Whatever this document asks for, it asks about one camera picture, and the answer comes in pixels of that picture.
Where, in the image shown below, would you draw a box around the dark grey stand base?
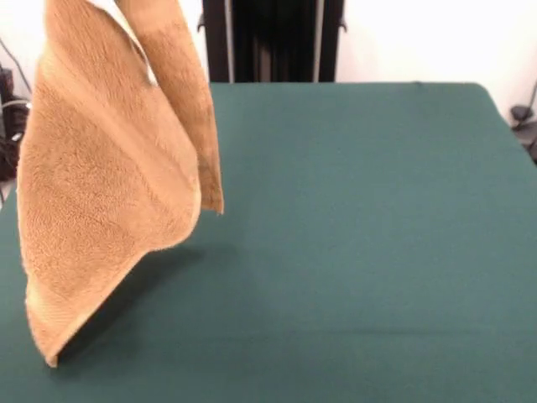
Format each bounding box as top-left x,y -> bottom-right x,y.
509,104 -> 537,165

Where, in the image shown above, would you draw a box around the tan terry towel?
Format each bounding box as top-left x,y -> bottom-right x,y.
15,0 -> 226,369

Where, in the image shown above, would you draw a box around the dark green table cloth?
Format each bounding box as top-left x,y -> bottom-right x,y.
0,81 -> 537,403

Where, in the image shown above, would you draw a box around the tangled black cables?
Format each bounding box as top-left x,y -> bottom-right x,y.
0,37 -> 34,181

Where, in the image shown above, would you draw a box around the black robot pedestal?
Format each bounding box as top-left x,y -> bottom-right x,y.
196,0 -> 349,84

